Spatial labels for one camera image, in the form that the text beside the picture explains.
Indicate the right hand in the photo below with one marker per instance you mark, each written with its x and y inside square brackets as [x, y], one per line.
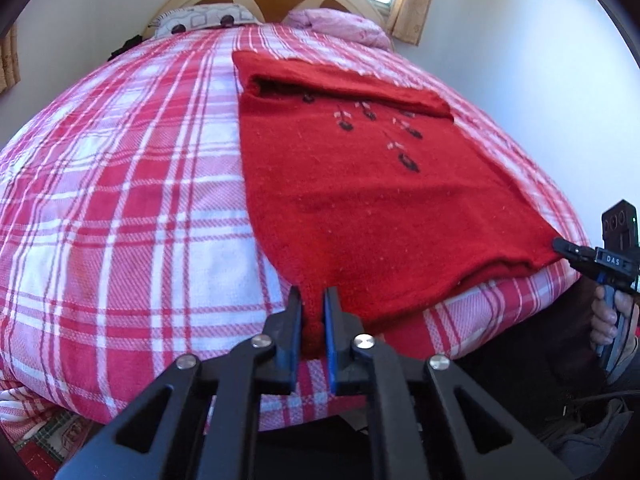
[603, 321]

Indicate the red knitted sweater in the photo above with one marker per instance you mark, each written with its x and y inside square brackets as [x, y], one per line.
[355, 183]

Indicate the grey cloth on floor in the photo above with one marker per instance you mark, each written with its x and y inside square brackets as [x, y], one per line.
[583, 439]

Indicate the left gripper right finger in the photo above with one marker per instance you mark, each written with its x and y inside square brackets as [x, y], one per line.
[428, 419]

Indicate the beige curtain side window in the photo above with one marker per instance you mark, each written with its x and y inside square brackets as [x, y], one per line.
[9, 66]

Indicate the beige curtain right of headboard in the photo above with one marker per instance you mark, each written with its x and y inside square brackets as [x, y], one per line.
[407, 19]

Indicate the grey patterned pillow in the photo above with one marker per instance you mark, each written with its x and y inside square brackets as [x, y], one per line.
[202, 16]

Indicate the patterned cloth under bed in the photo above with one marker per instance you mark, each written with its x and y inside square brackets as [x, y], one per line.
[47, 447]

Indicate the black object beside pillow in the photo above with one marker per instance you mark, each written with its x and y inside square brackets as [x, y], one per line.
[126, 46]

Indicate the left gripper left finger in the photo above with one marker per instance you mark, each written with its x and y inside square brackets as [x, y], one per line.
[199, 419]

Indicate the pink pillow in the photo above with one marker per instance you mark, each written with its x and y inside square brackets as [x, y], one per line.
[342, 25]

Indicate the red white plaid bedsheet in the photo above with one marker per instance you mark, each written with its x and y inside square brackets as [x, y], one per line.
[126, 239]

